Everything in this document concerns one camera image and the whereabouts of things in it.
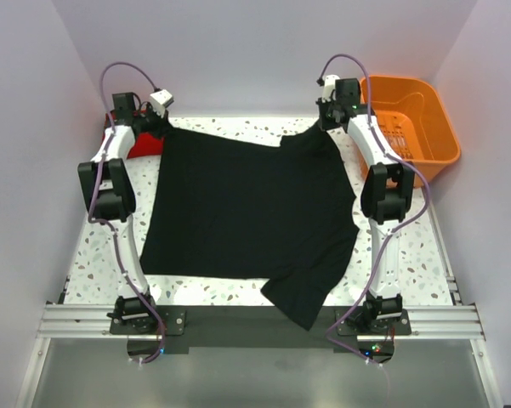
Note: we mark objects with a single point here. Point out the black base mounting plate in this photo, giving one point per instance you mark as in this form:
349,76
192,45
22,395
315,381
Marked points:
257,327

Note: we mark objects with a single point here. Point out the aluminium right side rail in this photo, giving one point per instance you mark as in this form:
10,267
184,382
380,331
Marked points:
451,280

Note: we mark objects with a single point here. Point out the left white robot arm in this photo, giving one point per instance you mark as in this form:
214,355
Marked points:
110,201

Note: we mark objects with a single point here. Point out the aluminium front rail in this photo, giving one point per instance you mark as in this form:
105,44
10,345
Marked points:
427,322

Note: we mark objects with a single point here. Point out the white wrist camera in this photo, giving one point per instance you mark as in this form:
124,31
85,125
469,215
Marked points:
160,100
328,84

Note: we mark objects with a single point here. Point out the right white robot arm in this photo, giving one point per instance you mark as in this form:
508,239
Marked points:
386,198

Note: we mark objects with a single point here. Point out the folded red t-shirt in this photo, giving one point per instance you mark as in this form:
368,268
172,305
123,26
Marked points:
146,144

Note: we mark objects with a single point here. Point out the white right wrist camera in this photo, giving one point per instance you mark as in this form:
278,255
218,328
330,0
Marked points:
328,84

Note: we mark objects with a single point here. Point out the aluminium rail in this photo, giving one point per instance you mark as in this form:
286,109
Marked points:
451,280
427,322

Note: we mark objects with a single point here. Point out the black t-shirt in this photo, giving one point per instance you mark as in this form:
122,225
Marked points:
233,210

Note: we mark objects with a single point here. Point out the orange plastic basket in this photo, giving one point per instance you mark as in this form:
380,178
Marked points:
413,121

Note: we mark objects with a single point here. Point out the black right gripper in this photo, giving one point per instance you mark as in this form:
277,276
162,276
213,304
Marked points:
326,116

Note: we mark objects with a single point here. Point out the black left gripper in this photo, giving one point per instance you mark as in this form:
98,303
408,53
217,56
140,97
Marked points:
157,125

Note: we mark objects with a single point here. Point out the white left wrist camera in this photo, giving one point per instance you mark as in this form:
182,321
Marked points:
160,100

